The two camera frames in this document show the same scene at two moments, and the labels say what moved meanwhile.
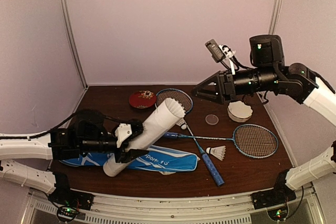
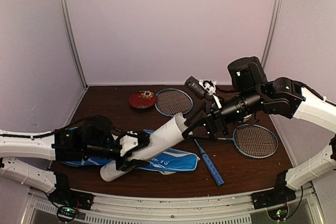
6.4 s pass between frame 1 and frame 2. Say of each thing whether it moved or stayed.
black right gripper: moved
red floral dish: stayed
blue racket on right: stayed
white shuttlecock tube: moved
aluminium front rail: stayed
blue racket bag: stayed
